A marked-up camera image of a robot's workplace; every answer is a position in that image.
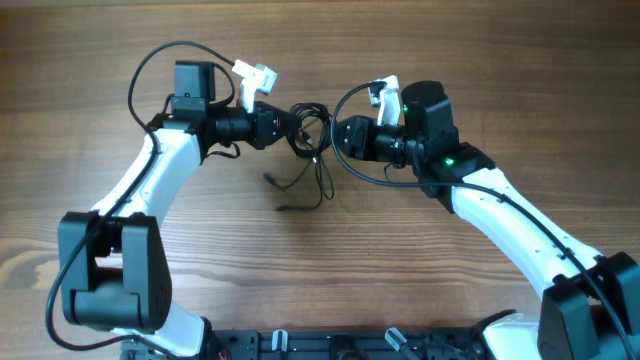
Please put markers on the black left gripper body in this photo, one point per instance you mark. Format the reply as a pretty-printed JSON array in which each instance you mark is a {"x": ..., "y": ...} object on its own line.
[{"x": 262, "y": 115}]

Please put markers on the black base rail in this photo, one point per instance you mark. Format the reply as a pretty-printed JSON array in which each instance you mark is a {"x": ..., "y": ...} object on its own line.
[{"x": 455, "y": 343}]

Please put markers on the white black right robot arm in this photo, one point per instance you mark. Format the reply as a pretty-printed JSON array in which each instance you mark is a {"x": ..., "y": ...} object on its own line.
[{"x": 589, "y": 301}]

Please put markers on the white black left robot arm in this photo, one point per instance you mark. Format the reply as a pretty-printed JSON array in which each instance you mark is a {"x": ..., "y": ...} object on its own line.
[{"x": 114, "y": 275}]

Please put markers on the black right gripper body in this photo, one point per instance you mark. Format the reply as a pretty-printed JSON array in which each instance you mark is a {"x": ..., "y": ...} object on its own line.
[{"x": 380, "y": 143}]

